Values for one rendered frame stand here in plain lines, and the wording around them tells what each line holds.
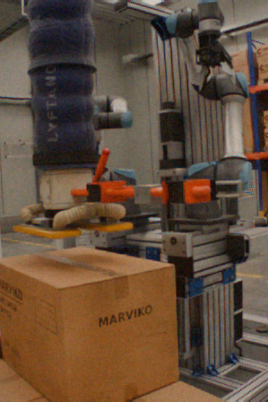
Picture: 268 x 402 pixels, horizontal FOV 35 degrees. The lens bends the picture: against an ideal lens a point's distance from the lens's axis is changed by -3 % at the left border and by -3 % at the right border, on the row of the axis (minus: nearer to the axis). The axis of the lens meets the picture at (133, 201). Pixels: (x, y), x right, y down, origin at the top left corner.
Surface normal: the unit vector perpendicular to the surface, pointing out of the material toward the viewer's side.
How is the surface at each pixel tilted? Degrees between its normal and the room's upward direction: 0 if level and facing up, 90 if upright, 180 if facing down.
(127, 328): 90
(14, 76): 90
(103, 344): 90
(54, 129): 73
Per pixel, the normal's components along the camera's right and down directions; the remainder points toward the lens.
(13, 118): 0.67, 0.00
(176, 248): -0.74, 0.07
